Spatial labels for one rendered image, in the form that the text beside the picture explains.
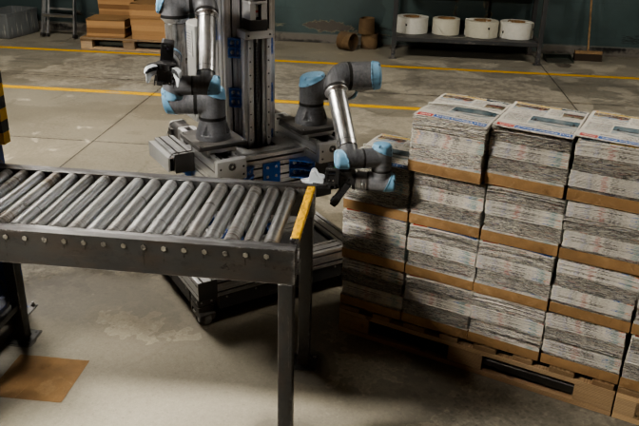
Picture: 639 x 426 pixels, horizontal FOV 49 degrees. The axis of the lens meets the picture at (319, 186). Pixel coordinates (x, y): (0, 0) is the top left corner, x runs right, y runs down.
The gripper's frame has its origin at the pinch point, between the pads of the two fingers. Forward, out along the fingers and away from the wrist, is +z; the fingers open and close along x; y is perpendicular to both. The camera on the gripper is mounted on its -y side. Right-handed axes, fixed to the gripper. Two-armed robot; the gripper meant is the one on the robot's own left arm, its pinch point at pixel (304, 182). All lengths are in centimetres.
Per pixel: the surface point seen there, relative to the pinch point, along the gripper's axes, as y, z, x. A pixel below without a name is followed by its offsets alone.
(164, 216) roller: 3, 41, 46
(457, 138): 23, -57, 4
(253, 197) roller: 2.8, 15.0, 24.9
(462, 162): 14, -59, 4
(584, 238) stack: -7, -103, 18
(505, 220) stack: -7, -77, 8
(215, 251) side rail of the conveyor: 1, 19, 64
